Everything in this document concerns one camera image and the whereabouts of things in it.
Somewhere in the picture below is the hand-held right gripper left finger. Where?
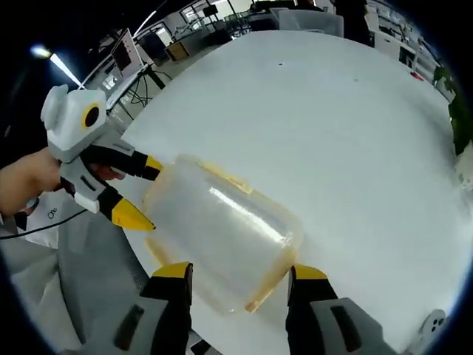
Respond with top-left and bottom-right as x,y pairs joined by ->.
109,261 -> 194,355

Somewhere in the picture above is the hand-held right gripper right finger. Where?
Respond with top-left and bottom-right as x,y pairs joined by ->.
285,263 -> 399,355

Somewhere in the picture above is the person's left hand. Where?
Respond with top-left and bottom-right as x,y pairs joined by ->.
0,149 -> 63,218

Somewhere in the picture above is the linear ceiling light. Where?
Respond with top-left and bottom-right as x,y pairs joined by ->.
31,44 -> 84,86

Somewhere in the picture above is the white side desk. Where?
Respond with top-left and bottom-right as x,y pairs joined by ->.
81,62 -> 154,115

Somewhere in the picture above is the person's white shirt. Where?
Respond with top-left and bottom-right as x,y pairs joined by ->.
0,192 -> 62,249

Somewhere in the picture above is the white board with dots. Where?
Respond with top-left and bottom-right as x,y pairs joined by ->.
109,27 -> 146,81

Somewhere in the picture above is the white plate with holes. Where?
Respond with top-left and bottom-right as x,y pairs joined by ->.
419,308 -> 451,344

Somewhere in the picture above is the wooden cabinet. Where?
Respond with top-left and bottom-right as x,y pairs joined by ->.
164,38 -> 192,62

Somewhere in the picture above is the translucent grey chair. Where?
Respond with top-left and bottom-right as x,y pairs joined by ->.
276,9 -> 344,38

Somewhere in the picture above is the potted green plant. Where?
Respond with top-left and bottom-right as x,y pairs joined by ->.
432,65 -> 473,157

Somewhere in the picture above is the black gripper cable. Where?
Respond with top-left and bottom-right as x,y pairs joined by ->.
0,207 -> 89,241

